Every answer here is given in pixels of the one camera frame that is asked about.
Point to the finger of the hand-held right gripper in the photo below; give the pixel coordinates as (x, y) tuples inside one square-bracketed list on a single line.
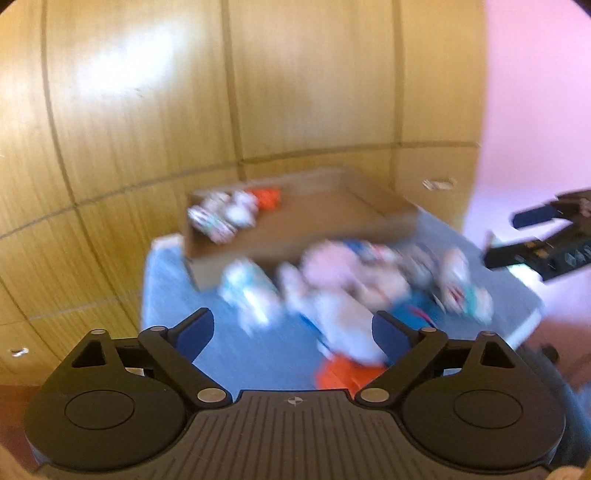
[(535, 217), (512, 256)]

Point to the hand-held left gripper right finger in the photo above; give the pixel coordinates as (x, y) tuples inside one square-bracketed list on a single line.
[(388, 337)]

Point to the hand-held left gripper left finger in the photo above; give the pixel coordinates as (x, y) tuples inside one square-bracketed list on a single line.
[(196, 334)]

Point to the grey sock bundle blue patches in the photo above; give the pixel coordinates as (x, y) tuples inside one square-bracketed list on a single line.
[(420, 265)]

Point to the plastic-wrapped white sock bundle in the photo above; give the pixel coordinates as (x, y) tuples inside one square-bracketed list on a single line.
[(341, 267)]

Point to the brown cardboard box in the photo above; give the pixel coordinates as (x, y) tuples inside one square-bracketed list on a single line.
[(314, 217)]

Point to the plain white sock bundle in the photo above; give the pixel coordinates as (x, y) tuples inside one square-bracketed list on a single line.
[(351, 327)]

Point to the blue cloth mat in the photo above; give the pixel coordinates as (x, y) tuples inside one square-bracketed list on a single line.
[(240, 364)]

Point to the white multicolour sock bundle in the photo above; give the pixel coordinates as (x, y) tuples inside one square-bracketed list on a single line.
[(464, 284)]

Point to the orange sock bundle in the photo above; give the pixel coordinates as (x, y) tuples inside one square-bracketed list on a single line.
[(267, 199), (344, 376)]

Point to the white mint sock bundle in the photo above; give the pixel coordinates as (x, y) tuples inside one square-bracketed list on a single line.
[(249, 293)]

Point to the white striped sock bundle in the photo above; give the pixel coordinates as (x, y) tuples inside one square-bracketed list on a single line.
[(210, 219)]

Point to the white purple sock bundle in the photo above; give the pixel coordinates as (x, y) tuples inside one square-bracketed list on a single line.
[(241, 210)]

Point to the wooden wardrobe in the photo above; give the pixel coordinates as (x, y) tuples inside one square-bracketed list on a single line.
[(138, 138)]

